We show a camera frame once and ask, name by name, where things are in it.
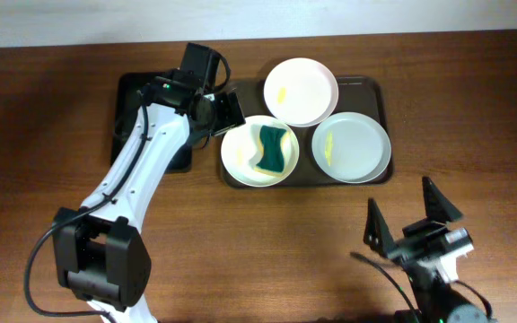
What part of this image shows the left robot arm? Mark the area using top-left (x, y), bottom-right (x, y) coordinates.
top-left (47, 43), bottom-right (244, 322)

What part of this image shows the white plate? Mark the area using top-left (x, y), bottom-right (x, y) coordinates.
top-left (220, 115), bottom-right (300, 188)

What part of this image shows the pink-white plate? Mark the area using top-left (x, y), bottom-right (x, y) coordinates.
top-left (263, 57), bottom-right (339, 127)

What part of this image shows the pale blue plate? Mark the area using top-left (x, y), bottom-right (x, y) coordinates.
top-left (311, 112), bottom-right (392, 184)

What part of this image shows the green and yellow sponge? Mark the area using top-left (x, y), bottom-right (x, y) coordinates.
top-left (253, 126), bottom-right (289, 176)

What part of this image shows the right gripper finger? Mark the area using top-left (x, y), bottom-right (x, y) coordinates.
top-left (422, 177), bottom-right (463, 223)
top-left (363, 198), bottom-right (397, 258)

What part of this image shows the black rectangular sponge tray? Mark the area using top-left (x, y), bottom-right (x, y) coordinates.
top-left (110, 72), bottom-right (192, 173)

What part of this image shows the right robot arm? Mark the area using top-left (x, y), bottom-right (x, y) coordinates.
top-left (364, 177), bottom-right (496, 323)

